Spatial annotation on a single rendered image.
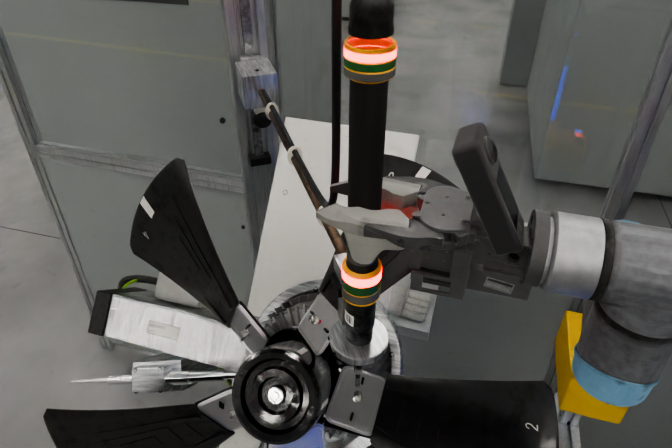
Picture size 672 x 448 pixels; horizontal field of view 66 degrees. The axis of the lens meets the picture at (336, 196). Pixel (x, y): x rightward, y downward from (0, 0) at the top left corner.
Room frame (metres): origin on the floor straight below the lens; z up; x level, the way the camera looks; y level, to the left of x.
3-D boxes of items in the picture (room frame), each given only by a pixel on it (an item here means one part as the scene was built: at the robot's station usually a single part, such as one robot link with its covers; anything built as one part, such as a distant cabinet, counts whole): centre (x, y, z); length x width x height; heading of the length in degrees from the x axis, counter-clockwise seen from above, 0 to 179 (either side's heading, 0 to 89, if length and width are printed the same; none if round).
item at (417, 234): (0.37, -0.07, 1.51); 0.09 x 0.05 x 0.02; 83
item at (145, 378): (0.52, 0.30, 1.08); 0.07 x 0.04 x 0.06; 83
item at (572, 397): (0.59, -0.46, 1.02); 0.16 x 0.10 x 0.11; 163
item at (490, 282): (0.38, -0.13, 1.48); 0.12 x 0.08 x 0.09; 73
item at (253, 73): (1.01, 0.17, 1.39); 0.10 x 0.07 x 0.08; 18
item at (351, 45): (0.41, -0.03, 1.65); 0.04 x 0.04 x 0.03
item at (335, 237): (0.70, 0.07, 1.39); 0.54 x 0.01 x 0.01; 18
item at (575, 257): (0.36, -0.21, 1.49); 0.08 x 0.05 x 0.08; 163
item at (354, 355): (0.42, -0.02, 1.35); 0.09 x 0.07 x 0.10; 18
